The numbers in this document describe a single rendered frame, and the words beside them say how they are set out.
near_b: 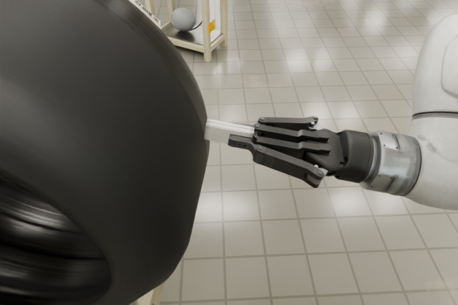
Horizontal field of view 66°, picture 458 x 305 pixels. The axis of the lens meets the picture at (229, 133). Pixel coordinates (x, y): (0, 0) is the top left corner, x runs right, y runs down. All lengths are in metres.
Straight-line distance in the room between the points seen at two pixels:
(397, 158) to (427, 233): 1.60
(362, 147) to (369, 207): 1.58
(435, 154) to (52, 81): 0.47
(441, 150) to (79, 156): 0.45
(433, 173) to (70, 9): 0.49
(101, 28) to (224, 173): 1.72
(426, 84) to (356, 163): 0.16
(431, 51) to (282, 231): 1.42
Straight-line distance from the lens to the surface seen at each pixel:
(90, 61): 0.40
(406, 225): 2.10
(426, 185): 0.55
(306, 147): 0.50
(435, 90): 0.58
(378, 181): 0.53
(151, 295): 0.80
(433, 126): 0.57
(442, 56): 0.59
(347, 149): 0.51
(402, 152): 0.53
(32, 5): 0.43
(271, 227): 1.89
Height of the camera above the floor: 1.58
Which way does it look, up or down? 43 degrees down
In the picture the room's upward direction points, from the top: straight up
